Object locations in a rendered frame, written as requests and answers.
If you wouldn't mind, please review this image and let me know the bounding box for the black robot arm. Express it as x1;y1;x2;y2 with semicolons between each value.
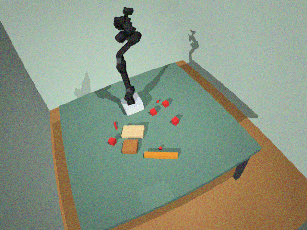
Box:
113;16;142;106

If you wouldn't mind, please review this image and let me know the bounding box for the orange long rectangular bar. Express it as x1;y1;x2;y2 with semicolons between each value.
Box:
144;152;178;159

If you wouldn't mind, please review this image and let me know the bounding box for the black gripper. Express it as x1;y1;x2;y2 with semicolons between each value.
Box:
118;7;134;31

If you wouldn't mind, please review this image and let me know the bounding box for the orange square block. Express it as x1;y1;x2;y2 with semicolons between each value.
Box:
122;139;138;154

